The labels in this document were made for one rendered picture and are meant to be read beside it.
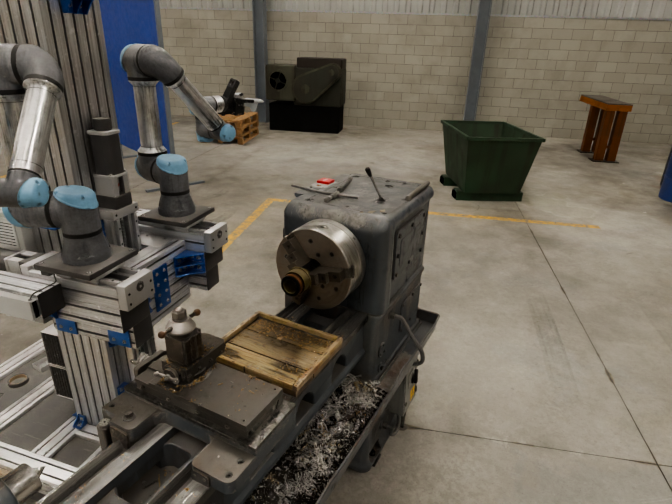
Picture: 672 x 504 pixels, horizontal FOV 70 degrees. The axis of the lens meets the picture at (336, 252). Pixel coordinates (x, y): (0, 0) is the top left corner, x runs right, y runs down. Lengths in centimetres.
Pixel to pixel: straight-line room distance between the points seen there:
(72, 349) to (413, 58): 1022
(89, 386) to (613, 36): 1141
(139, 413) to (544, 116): 1120
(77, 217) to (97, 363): 78
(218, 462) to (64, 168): 115
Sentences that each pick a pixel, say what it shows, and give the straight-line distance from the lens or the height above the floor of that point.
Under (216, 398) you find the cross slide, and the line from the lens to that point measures 136.
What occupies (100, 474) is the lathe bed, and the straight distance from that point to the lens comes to 140.
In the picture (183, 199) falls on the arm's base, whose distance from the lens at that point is 207.
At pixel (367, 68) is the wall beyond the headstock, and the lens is 1167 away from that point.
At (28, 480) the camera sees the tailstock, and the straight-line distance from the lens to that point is 111.
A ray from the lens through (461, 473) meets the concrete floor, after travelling 255.
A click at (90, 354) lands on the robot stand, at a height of 63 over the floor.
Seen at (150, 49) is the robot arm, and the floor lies 179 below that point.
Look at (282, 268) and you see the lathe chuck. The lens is 181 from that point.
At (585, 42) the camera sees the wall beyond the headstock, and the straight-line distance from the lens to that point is 1201.
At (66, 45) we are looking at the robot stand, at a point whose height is 180.
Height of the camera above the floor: 184
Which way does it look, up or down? 24 degrees down
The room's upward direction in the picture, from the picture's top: 2 degrees clockwise
